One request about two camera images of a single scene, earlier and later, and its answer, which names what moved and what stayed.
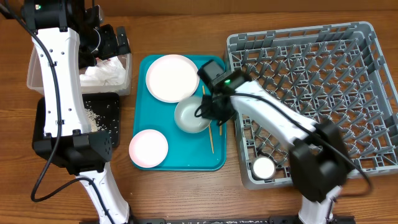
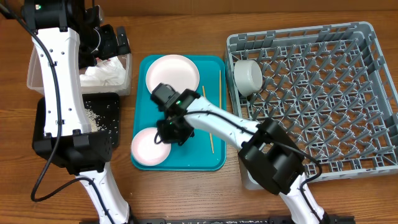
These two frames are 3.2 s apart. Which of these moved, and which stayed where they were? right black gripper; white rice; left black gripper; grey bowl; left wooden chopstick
Moved: right black gripper; grey bowl
Stayed: left wooden chopstick; left black gripper; white rice
